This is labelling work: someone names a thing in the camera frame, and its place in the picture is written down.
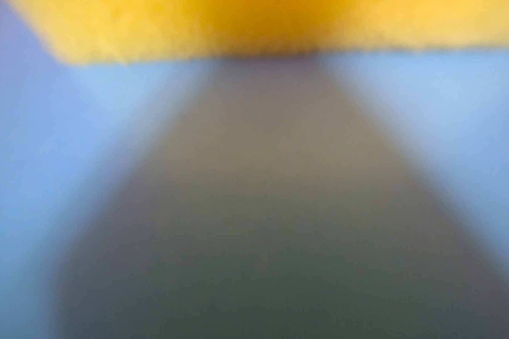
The green yellow scrub sponge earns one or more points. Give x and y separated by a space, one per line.
271 205

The yellow wooden shelf unit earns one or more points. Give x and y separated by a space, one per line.
448 111

